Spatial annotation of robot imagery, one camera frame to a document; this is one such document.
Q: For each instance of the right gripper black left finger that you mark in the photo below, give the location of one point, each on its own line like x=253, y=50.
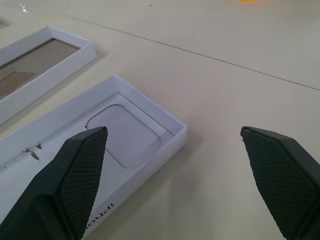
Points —
x=62, y=180

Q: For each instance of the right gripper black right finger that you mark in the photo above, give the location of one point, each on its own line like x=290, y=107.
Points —
x=282, y=175

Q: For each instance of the white phone box lid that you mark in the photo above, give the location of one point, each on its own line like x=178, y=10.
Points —
x=150, y=110

